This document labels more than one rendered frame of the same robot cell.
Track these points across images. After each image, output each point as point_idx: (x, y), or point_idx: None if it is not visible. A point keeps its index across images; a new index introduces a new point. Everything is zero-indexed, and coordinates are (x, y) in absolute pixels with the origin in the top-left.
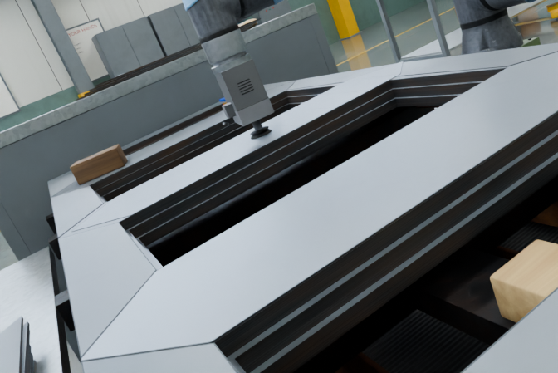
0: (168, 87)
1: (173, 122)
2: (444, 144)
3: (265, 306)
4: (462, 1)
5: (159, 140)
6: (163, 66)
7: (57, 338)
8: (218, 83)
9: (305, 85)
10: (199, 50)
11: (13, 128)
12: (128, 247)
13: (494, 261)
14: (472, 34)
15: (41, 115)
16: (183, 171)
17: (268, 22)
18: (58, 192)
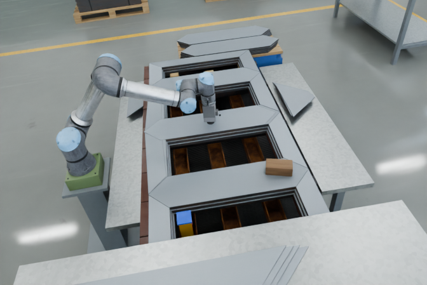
0: None
1: None
2: None
3: (237, 68)
4: (83, 143)
5: (246, 194)
6: (213, 233)
7: (284, 117)
8: (214, 109)
9: (162, 165)
10: (172, 239)
11: (354, 208)
12: (255, 91)
13: None
14: (89, 154)
15: (336, 221)
16: (239, 120)
17: (85, 254)
18: (305, 172)
